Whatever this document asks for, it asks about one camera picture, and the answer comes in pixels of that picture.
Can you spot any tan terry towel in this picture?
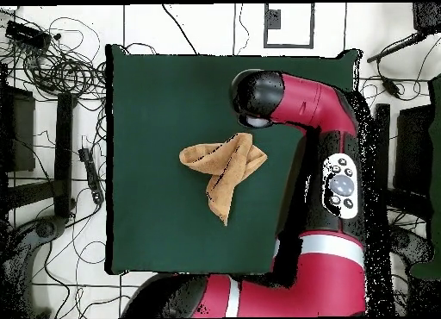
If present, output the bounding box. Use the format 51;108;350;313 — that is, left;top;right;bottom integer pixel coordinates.
178;132;269;227

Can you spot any black flat panel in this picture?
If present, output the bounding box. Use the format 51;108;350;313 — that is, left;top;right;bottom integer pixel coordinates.
0;85;36;173
394;104;435;196

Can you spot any dark green table cloth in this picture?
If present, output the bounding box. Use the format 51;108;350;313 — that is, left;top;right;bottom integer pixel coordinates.
104;43;363;277

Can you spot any black power strip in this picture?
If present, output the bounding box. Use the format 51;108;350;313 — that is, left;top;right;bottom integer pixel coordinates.
78;147;105;205

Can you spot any black stand bar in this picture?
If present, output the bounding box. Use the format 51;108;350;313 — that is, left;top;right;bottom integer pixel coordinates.
374;103;392;196
53;92;75;219

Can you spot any dark stand base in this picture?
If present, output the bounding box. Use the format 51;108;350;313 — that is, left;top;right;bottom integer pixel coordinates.
390;225;433;265
0;215;67;318

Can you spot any black power adapter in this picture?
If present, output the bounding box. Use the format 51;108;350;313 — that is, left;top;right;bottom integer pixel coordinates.
382;78;402;98

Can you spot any black tripod pole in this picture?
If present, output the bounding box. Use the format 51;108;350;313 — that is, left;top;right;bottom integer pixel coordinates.
366;32;428;64

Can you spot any black speckled box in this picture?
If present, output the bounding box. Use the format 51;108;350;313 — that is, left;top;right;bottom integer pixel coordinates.
412;2;441;34

